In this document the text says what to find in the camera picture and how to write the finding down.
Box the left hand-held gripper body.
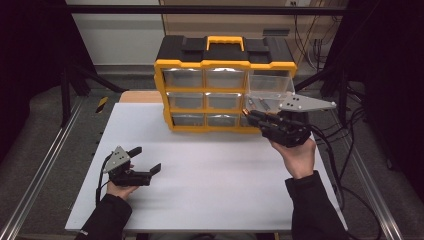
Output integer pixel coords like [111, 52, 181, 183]
[102, 145, 152, 187]

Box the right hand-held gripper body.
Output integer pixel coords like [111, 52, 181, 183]
[260, 93, 337, 149]

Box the clear plastic drawer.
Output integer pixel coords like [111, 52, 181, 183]
[244, 73, 296, 116]

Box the yellow and black organizer cabinet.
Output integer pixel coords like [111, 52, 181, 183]
[153, 35, 298, 135]

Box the person's left hand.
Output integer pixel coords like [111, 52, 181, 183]
[105, 163, 140, 202]

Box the person's right hand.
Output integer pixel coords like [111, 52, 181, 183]
[269, 137, 317, 181]

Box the wooden desk board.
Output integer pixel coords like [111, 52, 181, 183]
[119, 90, 164, 104]

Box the black metal stand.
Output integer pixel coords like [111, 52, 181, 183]
[59, 62, 130, 128]
[294, 61, 350, 126]

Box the set of clear drawers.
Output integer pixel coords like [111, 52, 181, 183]
[162, 67, 264, 128]

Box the black curtain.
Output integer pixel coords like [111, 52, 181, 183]
[328, 0, 424, 196]
[0, 0, 98, 163]

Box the black metal crossbar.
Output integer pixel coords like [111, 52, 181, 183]
[65, 4, 348, 16]

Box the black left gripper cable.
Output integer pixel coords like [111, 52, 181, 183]
[95, 155, 113, 205]

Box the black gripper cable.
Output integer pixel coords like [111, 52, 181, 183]
[308, 123, 346, 212]
[95, 155, 113, 205]

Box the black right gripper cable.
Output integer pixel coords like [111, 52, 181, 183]
[308, 123, 346, 212]

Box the aluminium rail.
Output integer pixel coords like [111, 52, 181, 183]
[329, 109, 405, 240]
[0, 95, 85, 240]

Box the bundle of hanging wall cables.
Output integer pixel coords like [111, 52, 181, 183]
[292, 12, 335, 72]

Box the black floor cable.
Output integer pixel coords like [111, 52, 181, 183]
[339, 184, 384, 240]

